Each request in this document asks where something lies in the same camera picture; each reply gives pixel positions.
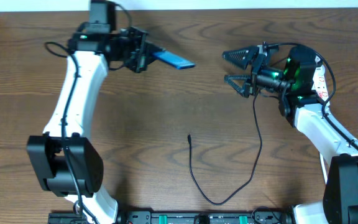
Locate black USB charging cable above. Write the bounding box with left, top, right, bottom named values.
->
left=187, top=90, right=264, bottom=207

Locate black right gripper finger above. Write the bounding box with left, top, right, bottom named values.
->
left=222, top=45, right=259, bottom=70
left=224, top=75, right=251, bottom=97

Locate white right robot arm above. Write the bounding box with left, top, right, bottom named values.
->
left=222, top=43, right=358, bottom=223

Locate blue Galaxy smartphone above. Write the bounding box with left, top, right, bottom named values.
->
left=152, top=50, right=196, bottom=70

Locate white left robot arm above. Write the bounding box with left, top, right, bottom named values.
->
left=27, top=1, right=160, bottom=223

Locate white power strip cord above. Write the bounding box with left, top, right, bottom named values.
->
left=319, top=152, right=329, bottom=184

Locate white power strip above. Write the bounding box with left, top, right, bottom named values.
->
left=311, top=64, right=329, bottom=101

